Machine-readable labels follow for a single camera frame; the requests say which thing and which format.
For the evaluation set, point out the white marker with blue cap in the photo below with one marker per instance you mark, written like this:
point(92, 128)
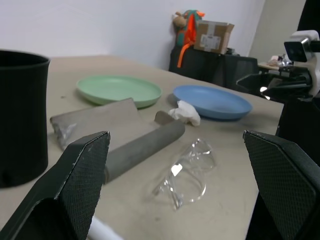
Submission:
point(100, 228)

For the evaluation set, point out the black plastic cup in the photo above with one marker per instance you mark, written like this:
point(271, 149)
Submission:
point(22, 112)

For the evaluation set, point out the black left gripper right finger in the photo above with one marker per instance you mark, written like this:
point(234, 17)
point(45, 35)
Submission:
point(287, 185)

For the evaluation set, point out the black mesh chair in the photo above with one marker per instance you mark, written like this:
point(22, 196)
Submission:
point(242, 67)

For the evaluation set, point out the light wooden side table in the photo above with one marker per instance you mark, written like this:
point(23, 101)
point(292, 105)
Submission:
point(268, 66)

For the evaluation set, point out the grey glasses case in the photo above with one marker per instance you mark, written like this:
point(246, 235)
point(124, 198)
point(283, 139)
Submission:
point(150, 142)

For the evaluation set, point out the white tissue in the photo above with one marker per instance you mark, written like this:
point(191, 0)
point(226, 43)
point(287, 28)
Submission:
point(186, 112)

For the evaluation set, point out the green plate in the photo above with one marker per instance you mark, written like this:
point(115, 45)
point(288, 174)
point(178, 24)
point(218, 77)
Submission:
point(117, 87)

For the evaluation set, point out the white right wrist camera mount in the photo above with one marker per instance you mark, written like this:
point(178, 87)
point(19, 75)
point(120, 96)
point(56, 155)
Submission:
point(300, 35)

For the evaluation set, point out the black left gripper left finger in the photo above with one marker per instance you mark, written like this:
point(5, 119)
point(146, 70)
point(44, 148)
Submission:
point(75, 180)

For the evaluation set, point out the stuffed toy with orange vest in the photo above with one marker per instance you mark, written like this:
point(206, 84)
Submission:
point(190, 27)

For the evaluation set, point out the blue plate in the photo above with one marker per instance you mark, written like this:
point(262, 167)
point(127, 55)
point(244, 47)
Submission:
point(212, 100)

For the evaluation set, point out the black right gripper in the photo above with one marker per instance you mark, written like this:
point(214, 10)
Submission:
point(290, 79)

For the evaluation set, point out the brown cardboard box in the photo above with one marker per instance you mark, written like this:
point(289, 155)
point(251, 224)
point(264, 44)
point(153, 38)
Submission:
point(212, 37)

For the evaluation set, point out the clear safety glasses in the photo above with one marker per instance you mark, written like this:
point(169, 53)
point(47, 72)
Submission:
point(175, 170)

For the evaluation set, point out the black cabinet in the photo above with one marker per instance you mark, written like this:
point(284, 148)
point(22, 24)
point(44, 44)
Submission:
point(197, 65)

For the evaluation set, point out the brown plush toy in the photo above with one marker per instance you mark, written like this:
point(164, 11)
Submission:
point(179, 21)

